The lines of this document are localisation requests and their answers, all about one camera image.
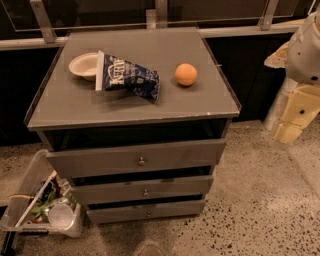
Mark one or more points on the blue chip bag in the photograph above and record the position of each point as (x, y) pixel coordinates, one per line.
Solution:
(113, 73)

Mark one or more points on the white slanted pole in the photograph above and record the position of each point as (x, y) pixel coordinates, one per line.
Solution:
(277, 108)

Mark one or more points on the grey drawer cabinet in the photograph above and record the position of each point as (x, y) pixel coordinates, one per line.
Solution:
(69, 114)

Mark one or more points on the grey top drawer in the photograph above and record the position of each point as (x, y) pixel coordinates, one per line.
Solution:
(138, 158)

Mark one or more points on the white paper bowl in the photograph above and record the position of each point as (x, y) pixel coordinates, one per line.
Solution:
(85, 66)

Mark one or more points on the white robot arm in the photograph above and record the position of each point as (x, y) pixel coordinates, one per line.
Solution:
(303, 54)

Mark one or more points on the grey middle drawer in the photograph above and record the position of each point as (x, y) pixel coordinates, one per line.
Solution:
(142, 190)

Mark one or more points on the orange fruit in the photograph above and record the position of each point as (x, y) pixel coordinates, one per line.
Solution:
(186, 74)

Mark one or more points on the metal railing with glass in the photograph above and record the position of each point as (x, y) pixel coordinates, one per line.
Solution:
(33, 24)

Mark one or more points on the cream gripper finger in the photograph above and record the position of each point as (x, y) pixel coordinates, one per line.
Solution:
(278, 58)
(302, 107)

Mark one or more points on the grey drawer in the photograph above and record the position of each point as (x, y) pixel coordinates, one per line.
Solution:
(142, 190)
(138, 158)
(143, 212)

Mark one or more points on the white plastic cup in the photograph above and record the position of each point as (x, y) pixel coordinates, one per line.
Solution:
(60, 216)

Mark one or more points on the clear plastic bin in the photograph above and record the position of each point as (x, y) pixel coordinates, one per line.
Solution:
(39, 191)

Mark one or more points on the grey bottom drawer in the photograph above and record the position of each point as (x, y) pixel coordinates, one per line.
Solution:
(143, 212)

